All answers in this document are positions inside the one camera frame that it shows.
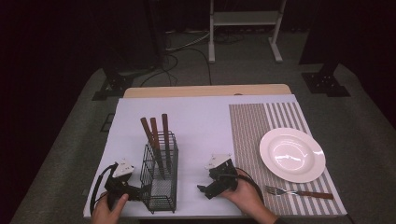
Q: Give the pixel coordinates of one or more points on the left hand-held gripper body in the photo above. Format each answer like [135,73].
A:
[120,183]

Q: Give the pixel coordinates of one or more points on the small black frame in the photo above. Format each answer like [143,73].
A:
[106,122]

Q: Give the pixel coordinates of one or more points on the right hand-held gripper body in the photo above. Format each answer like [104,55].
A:
[224,175]

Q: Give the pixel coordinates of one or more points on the white table cover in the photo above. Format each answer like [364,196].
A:
[193,124]

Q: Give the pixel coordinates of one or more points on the person's right hand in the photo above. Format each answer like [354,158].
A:
[246,196]

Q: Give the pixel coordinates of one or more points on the striped placemat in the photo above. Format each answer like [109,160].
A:
[249,140]

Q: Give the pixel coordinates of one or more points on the wooden table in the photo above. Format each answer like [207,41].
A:
[205,90]

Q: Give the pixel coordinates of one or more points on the person's left hand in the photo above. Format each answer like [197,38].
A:
[107,211]

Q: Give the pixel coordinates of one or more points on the black stand base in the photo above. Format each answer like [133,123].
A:
[113,84]
[325,83]

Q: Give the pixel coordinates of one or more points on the white metal stand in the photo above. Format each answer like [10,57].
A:
[244,18]

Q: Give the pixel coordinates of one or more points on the white round plate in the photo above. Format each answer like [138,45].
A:
[292,155]

